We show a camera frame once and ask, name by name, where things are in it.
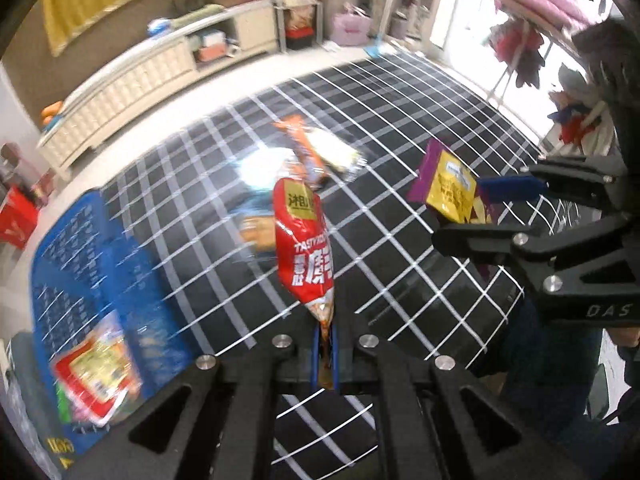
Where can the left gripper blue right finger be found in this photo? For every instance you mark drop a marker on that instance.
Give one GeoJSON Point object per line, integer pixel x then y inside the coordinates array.
{"type": "Point", "coordinates": [335, 357]}

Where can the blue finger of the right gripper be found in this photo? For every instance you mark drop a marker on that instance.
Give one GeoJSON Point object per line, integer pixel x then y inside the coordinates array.
{"type": "Point", "coordinates": [506, 189]}

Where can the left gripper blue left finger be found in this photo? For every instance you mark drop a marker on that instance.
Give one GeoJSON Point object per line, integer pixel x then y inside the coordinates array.
{"type": "Point", "coordinates": [315, 359]}

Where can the yellow purple snack packet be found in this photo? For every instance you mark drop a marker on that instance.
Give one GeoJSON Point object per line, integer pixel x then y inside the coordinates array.
{"type": "Point", "coordinates": [447, 186]}

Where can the red spicy snack packet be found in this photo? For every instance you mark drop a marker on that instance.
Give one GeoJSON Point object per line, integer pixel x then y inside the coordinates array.
{"type": "Point", "coordinates": [305, 261]}

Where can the clear cream cracker pack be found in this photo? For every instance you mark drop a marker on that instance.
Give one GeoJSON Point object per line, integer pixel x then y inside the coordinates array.
{"type": "Point", "coordinates": [335, 152]}

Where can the light blue pastry pack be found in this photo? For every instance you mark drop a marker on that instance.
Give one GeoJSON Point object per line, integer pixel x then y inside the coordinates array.
{"type": "Point", "coordinates": [253, 215]}

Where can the orange snack stick pack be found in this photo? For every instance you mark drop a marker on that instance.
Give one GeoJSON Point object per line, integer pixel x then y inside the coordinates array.
{"type": "Point", "coordinates": [309, 166]}

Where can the blue plastic basket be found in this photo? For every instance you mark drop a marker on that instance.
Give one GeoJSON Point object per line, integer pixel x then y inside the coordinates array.
{"type": "Point", "coordinates": [84, 268]}

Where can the large red yellow snack bag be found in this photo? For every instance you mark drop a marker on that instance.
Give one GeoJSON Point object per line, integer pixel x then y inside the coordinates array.
{"type": "Point", "coordinates": [99, 375]}

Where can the person right hand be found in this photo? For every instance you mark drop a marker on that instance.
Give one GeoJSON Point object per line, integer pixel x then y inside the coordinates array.
{"type": "Point", "coordinates": [624, 337]}

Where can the person blue trouser leg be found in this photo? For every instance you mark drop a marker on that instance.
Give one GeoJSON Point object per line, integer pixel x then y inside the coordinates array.
{"type": "Point", "coordinates": [550, 369]}

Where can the black white grid tablecloth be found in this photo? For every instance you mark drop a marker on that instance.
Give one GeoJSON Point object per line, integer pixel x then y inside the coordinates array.
{"type": "Point", "coordinates": [180, 201]}

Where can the pink gift bag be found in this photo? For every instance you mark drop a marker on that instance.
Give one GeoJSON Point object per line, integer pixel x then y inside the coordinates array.
{"type": "Point", "coordinates": [350, 27]}

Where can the white metal shelf rack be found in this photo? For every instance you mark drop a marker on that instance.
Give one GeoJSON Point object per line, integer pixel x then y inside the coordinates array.
{"type": "Point", "coordinates": [297, 5]}

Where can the cream tv cabinet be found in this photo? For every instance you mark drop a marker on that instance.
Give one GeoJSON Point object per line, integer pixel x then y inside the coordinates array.
{"type": "Point", "coordinates": [147, 74]}

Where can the red paper bag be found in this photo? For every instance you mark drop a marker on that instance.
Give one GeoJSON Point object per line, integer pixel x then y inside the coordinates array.
{"type": "Point", "coordinates": [18, 219]}

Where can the blue tissue box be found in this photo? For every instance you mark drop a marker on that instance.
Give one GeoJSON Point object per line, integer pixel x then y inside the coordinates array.
{"type": "Point", "coordinates": [158, 27]}

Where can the oranges on blue plate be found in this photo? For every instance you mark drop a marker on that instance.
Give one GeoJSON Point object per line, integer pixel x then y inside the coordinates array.
{"type": "Point", "coordinates": [49, 112]}

